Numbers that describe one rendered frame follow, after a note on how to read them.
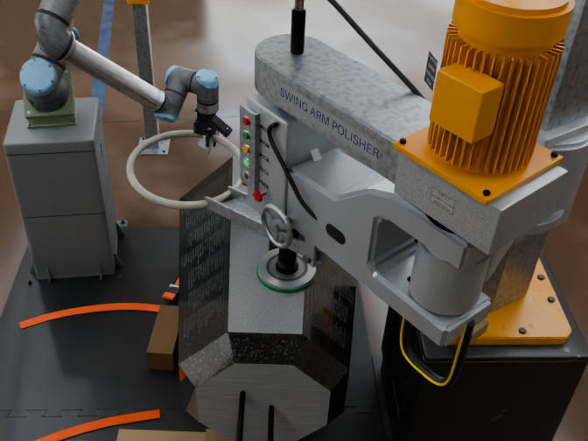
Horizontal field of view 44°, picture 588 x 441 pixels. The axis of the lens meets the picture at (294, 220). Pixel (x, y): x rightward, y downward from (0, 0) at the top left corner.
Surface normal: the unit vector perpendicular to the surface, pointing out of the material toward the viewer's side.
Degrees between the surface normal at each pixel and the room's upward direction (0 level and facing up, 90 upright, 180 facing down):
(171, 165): 0
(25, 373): 0
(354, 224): 90
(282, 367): 90
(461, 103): 90
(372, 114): 0
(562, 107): 90
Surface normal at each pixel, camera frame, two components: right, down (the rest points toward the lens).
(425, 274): -0.82, 0.33
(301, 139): 0.63, 0.51
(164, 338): 0.04, -0.77
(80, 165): 0.14, 0.63
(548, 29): 0.38, 0.60
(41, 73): 0.14, 0.00
